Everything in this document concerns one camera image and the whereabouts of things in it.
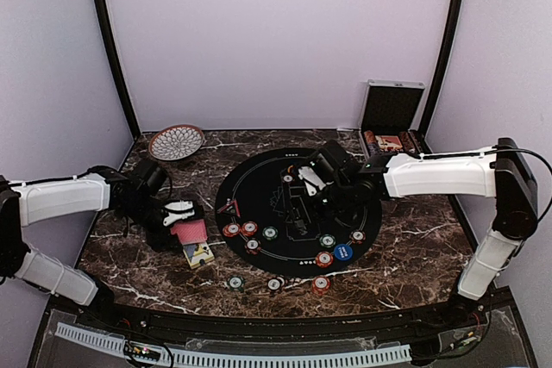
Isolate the red playing card deck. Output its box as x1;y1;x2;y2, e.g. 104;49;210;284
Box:
171;219;208;245

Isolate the blue small blind button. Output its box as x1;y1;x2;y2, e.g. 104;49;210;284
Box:
333;244;354;262

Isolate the red poker chip stack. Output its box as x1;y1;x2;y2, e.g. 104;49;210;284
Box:
311;276;331;295

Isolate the green poker chip stack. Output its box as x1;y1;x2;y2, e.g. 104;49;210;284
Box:
227;276;245;292

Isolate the brown poker chip stack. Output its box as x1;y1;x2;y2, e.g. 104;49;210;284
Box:
267;277;285;292

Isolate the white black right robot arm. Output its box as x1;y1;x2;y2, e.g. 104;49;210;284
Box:
282;138;540;301

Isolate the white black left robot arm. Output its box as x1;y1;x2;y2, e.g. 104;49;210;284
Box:
1;164;190;307

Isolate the floral patterned ceramic bowl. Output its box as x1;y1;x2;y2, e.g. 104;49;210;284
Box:
148;124;204;161

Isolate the round black poker mat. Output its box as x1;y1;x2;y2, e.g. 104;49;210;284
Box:
216;147;382;278

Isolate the aluminium poker chip case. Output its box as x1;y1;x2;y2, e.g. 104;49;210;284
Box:
359;79;425;158

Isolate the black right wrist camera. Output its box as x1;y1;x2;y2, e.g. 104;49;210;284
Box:
312;140;361;182

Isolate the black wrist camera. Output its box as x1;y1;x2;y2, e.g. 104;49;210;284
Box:
312;140;361;182
132;159;168;196

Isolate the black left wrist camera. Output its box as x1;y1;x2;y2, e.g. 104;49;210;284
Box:
132;159;168;196

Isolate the white slotted cable duct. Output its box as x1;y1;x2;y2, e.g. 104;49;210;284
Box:
54;322;412;367

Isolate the black front table rail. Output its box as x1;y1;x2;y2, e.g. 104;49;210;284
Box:
65;302;488;343

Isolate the left black frame post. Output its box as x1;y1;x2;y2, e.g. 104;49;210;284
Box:
93;0;141;140

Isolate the black frame post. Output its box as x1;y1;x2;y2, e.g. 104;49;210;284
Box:
418;0;462;139
93;0;141;140

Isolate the right black frame post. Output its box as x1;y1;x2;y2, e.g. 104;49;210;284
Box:
418;0;462;139

